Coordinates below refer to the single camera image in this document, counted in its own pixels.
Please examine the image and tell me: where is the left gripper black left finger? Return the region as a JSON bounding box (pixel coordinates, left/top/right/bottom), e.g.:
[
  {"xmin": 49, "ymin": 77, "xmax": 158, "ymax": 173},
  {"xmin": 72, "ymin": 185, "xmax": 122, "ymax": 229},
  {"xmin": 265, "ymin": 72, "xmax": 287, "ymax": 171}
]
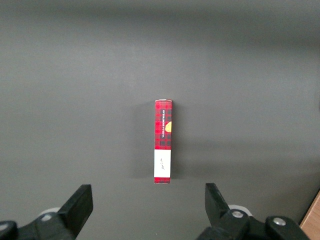
[{"xmin": 0, "ymin": 184, "xmax": 94, "ymax": 240}]

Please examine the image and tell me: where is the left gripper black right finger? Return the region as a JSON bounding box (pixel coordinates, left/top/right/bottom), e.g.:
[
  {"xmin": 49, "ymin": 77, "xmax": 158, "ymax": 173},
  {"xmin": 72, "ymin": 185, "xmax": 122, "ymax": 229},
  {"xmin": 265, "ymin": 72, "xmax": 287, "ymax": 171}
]
[{"xmin": 197, "ymin": 182, "xmax": 311, "ymax": 240}]

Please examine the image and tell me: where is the light wooden cabinet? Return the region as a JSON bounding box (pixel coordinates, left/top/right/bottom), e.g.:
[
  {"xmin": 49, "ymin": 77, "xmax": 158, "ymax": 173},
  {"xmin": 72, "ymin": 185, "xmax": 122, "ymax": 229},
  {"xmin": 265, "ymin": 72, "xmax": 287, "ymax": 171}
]
[{"xmin": 299, "ymin": 188, "xmax": 320, "ymax": 240}]

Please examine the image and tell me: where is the red plaid shortbread box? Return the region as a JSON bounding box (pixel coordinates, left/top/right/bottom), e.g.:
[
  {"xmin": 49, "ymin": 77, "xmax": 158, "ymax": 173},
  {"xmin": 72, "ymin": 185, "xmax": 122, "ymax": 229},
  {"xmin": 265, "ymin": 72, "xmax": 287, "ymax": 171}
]
[{"xmin": 152, "ymin": 99, "xmax": 173, "ymax": 185}]

